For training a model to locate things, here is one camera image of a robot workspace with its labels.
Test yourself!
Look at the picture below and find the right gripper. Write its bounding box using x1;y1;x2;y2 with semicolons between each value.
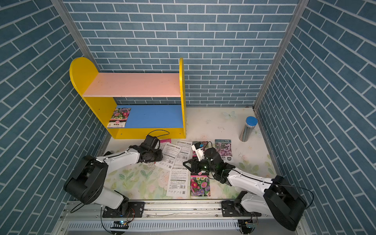
183;156;217;173

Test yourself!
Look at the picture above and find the pink-bordered seed bag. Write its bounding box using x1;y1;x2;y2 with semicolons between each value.
159;139;171;150

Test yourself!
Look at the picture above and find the green gourd seed bag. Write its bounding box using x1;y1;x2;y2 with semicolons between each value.
155;143;182;171

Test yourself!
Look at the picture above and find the colourful flower seed bag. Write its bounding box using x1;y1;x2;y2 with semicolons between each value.
190;175;211;197

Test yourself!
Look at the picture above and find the red peony seed bag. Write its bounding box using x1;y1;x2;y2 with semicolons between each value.
193;141;208;151

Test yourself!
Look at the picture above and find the white back-side seed bag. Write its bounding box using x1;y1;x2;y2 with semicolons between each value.
166;165;189;198

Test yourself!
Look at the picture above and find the purple flower seed bag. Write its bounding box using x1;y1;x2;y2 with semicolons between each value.
215;139;233;162

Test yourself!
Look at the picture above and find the white text gourd seed bag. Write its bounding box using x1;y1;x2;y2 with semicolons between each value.
175;140;193;165

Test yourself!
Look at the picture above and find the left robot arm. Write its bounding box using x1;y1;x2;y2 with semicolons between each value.
63;135;163;215

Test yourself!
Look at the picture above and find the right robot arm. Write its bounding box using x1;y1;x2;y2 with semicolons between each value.
183;146;309;231

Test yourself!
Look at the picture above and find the yellow wooden shelf unit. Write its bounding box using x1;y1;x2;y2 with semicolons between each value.
70;57;187;140

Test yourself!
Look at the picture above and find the candy chrysanthemum seed bag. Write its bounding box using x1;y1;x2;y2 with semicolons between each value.
107;108;131;128

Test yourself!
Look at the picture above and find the floral table mat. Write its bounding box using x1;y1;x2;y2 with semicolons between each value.
104;108;277;200

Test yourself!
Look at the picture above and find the steel bottle blue cap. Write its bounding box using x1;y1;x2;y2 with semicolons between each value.
239;116;258;142

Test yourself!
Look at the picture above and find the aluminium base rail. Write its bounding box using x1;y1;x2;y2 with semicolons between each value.
52;199;310;235

